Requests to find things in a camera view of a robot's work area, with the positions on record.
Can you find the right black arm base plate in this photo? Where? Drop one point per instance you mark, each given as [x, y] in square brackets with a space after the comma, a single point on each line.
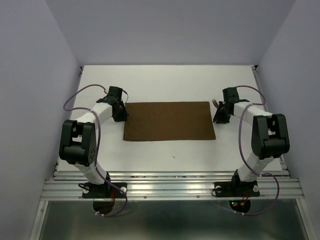
[227, 189]

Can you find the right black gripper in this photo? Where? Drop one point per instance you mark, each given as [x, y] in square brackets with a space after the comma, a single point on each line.
[217, 116]

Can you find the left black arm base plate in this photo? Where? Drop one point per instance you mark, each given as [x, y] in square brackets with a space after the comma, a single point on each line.
[102, 191]

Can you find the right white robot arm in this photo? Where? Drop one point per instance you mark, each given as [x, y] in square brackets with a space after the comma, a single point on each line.
[269, 135]

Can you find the aluminium front rail frame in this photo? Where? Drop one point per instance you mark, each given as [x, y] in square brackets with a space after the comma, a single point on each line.
[143, 185]

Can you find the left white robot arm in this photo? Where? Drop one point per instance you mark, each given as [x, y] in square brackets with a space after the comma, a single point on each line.
[80, 138]

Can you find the brown wooden fork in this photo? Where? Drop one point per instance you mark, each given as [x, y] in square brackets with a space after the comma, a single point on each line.
[215, 103]

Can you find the brown cloth napkin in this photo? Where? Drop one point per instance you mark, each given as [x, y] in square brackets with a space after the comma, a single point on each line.
[169, 121]

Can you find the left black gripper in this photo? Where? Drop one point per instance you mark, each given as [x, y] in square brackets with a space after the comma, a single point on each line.
[123, 116]

